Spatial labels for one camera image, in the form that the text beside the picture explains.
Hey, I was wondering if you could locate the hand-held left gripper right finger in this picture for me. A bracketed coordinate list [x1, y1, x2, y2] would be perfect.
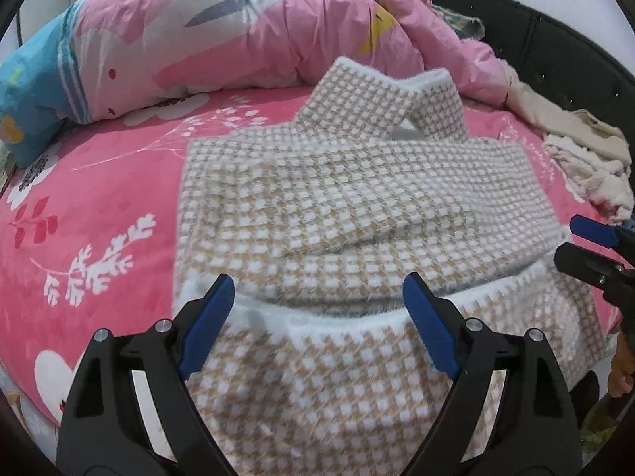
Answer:
[402, 272, 582, 476]

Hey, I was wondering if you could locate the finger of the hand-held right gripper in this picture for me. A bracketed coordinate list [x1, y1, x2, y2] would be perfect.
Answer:
[570, 215, 631, 250]
[553, 242, 627, 292]

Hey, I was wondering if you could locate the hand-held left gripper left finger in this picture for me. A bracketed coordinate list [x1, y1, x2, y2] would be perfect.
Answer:
[56, 273, 239, 476]

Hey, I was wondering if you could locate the beige white checked sweater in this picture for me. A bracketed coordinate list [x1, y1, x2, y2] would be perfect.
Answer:
[171, 56, 608, 476]

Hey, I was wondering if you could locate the person's right hand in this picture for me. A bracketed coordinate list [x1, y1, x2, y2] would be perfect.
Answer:
[608, 330, 633, 398]

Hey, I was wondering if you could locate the white fluffy garment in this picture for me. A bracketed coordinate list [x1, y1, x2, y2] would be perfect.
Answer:
[543, 134, 635, 224]

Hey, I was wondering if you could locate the cream garment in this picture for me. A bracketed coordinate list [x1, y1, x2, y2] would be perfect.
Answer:
[506, 67, 631, 164]

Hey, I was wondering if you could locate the pink floral bedsheet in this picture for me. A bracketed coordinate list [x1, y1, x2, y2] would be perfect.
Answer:
[0, 84, 626, 427]

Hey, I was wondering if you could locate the black padded headboard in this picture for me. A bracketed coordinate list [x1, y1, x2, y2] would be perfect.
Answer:
[431, 0, 635, 159]

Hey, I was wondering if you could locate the green plaid cloth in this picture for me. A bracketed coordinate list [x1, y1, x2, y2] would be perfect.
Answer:
[431, 4, 487, 43]

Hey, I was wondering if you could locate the green patterned cloth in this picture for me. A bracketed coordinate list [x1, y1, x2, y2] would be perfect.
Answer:
[0, 141, 18, 196]

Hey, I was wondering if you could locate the pink floral duvet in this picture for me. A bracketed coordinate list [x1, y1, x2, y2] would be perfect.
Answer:
[0, 0, 509, 169]

